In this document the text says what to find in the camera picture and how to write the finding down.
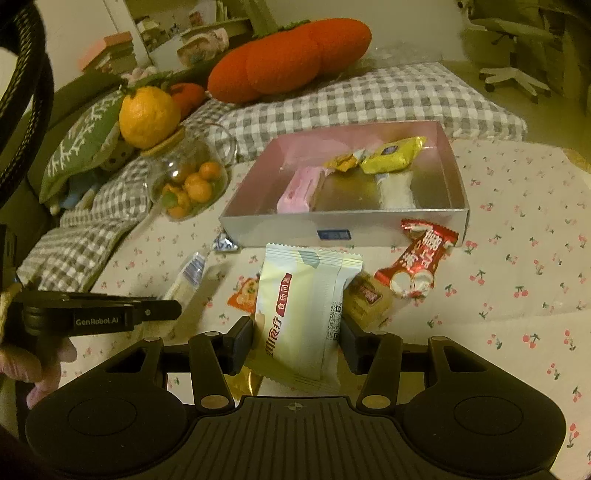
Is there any small brown biscuit packet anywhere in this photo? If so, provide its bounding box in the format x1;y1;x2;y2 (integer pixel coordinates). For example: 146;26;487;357
342;271;394;330

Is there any white orange lotus packet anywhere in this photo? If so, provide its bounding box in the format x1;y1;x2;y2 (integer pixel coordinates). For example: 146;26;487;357
226;275;259;314

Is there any clear blue biscuit packet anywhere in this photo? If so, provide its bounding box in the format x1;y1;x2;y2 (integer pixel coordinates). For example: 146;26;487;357
161;252;206;310

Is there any red white candy packet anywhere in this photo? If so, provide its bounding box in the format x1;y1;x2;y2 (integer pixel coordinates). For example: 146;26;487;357
374;219;459;298

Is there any white cream snack packet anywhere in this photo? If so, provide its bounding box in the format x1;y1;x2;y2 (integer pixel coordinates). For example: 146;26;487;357
246;243;363;394

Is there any small blue silver candy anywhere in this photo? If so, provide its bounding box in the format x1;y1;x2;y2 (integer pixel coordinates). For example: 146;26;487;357
212;231;239;253

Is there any clear white cake packet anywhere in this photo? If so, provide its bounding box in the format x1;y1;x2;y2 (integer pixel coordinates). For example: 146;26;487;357
377;171;416;210

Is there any pink wafer packet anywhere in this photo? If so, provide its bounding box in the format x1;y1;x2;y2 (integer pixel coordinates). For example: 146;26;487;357
276;167;327;214

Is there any small orange yellow packet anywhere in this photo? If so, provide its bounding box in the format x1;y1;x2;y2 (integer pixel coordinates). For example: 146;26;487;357
324;149;366;173

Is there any yellow cracker snack bag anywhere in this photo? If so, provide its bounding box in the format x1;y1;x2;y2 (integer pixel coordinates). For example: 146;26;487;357
361;136;427;175

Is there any gold foil snack packet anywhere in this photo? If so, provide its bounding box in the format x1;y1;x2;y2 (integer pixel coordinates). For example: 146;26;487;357
224;367;263;404

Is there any person's left hand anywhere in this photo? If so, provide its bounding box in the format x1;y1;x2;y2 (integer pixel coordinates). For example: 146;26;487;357
1;337;77;409

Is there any grey checked blanket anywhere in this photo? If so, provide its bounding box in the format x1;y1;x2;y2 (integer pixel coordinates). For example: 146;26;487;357
17;157;151;292

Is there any cherry print tablecloth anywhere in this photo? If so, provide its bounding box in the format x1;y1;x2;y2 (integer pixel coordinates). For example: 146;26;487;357
60;139;590;479

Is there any green embroidered cushion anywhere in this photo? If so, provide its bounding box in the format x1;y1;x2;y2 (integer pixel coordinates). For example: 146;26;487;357
39;90;124;203

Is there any monkey plush toy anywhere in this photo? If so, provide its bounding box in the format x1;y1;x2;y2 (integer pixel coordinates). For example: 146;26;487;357
99;138;136;173

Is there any glass teapot jar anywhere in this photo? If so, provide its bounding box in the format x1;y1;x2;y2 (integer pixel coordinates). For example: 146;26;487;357
142;122;238;221

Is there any silver pink tray box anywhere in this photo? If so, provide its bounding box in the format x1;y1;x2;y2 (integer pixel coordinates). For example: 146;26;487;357
219;121;470;247

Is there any large orange citrus fruit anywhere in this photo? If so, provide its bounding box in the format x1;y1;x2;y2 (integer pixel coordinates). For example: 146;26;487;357
118;86;180;150

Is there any small red plush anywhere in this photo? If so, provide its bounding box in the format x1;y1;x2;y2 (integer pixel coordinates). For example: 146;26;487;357
169;83;206;120

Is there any grey checked pillow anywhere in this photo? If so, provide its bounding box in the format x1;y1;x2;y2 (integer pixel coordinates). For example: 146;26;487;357
185;63;528;161

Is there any red tomato plush cushion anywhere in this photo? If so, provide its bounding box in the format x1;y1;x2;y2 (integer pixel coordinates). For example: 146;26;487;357
207;18;372;104

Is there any white office chair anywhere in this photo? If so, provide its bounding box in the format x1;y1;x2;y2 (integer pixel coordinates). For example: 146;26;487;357
457;1;557;104

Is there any black braided cable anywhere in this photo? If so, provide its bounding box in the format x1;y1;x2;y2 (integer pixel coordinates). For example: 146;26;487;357
0;0;56;209

